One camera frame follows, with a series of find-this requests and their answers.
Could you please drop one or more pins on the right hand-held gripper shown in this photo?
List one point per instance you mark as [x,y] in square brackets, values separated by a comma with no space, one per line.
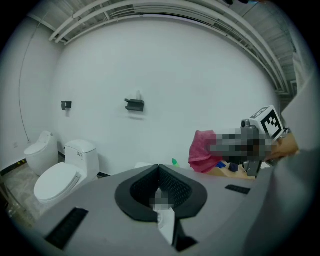
[271,122]

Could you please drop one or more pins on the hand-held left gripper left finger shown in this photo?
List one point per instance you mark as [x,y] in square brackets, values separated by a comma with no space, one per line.
[130,200]

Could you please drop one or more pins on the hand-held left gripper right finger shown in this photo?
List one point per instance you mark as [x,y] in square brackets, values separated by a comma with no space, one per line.
[185,197]

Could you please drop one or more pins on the pink cloth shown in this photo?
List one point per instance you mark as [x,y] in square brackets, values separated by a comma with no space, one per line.
[200,150]

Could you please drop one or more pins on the white toilet with tank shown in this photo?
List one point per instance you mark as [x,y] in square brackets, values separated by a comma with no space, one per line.
[57,180]

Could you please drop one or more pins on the round white toilet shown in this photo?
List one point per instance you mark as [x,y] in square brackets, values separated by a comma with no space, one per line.
[40,155]

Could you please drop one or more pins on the green cleaner bottle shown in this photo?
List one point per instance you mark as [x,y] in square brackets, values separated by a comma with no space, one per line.
[175,163]

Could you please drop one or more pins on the white table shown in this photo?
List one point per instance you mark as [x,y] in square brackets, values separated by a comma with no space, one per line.
[145,165]

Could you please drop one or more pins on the large cardboard box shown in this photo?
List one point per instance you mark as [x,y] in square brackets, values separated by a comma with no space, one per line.
[222,173]

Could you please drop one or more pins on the blue cloth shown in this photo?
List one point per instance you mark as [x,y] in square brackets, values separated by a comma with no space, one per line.
[220,165]

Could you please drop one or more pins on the dark purple cloth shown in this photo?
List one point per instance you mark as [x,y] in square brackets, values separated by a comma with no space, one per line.
[233,167]

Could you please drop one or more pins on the person's grey hoodie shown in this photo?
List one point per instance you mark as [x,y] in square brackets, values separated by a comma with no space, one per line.
[295,200]

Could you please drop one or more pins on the black paper holder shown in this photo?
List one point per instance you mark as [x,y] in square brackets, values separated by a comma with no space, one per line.
[66,105]

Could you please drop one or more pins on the row of white ceiling pipes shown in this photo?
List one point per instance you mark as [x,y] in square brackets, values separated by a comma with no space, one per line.
[175,12]

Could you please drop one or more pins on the black wall shelf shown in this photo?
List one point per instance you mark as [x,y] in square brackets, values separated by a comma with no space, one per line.
[135,103]

